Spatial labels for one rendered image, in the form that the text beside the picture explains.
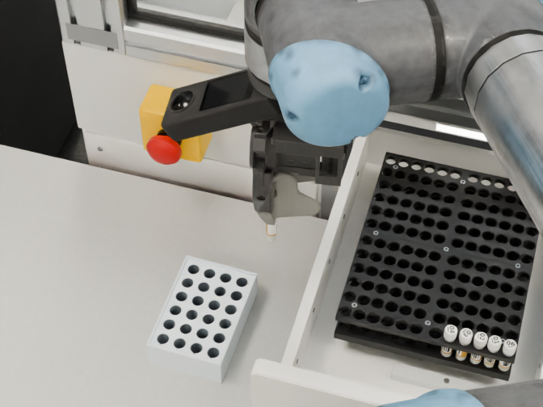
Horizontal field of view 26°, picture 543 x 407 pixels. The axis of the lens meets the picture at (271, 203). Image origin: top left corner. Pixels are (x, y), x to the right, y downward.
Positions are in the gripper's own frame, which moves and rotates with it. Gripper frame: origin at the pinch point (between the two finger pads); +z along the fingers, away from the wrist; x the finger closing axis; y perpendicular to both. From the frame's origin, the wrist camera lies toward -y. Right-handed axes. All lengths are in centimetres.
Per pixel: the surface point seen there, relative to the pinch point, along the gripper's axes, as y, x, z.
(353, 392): 10.3, -15.4, 5.8
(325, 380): 7.6, -14.6, 5.8
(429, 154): 15.8, 18.8, 11.2
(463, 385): 21.0, -8.7, 13.7
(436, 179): 16.6, 13.0, 8.6
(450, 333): 18.8, -7.0, 7.3
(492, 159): 22.6, 17.8, 9.8
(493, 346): 22.9, -7.7, 7.4
